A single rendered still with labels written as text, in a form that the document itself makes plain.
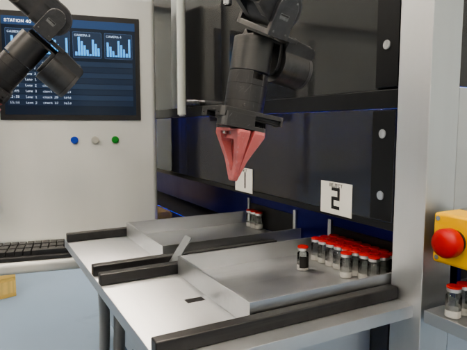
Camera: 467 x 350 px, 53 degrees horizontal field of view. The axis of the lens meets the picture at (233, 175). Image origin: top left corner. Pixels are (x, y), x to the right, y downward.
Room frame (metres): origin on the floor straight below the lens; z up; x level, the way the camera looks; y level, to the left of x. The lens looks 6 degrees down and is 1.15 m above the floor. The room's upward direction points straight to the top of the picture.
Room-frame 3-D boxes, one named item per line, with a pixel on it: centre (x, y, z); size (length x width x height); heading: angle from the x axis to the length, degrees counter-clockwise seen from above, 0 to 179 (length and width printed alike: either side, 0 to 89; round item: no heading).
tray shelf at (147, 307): (0.92, 0.03, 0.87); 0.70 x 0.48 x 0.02; 29
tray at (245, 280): (0.80, -0.11, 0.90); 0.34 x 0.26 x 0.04; 119
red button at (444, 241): (0.62, -0.29, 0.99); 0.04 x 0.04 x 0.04; 29
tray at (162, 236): (1.10, 0.05, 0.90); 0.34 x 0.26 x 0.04; 119
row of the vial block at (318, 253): (0.85, -0.21, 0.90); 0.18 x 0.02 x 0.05; 29
